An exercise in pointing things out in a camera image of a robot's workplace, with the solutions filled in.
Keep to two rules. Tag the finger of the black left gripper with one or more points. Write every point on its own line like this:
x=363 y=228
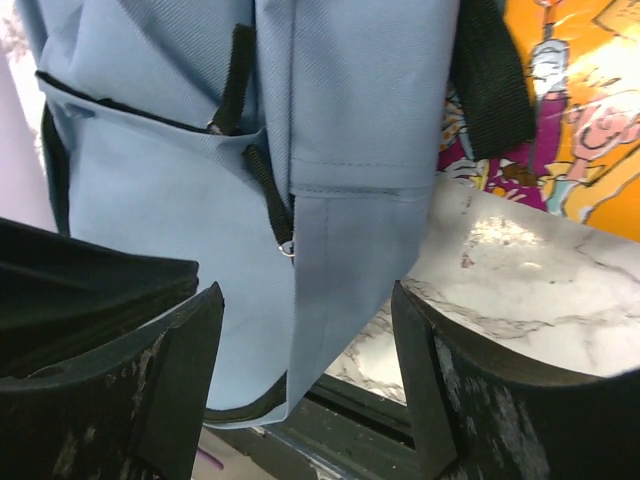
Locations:
x=62 y=297

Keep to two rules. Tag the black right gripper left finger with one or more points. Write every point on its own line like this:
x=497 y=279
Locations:
x=130 y=409

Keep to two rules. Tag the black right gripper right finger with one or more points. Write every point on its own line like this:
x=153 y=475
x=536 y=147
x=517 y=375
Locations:
x=479 y=410

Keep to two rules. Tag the blue fabric backpack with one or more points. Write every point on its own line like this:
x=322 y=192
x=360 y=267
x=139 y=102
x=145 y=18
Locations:
x=288 y=147

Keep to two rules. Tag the purple Roald Dahl book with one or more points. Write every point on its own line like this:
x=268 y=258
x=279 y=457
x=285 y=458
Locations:
x=582 y=61

